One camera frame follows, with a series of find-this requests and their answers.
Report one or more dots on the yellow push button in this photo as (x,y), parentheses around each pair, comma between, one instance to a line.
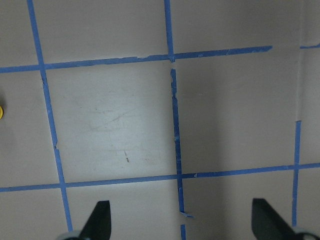
(1,112)

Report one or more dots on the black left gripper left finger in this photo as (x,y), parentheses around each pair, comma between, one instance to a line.
(98,225)

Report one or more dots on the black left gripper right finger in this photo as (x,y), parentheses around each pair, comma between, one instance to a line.
(267,224)

